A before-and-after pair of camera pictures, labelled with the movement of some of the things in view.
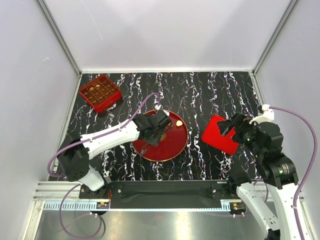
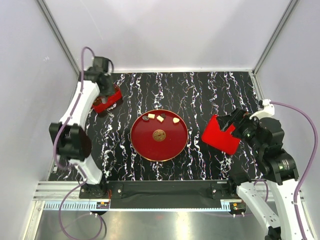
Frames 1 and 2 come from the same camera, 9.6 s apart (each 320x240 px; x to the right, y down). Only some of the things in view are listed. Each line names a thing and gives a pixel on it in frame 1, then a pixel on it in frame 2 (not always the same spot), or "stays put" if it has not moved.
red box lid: x=212 y=136 stays put
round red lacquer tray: x=172 y=143 stays put
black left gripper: x=155 y=141 to x=110 y=91
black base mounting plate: x=164 y=194 stays put
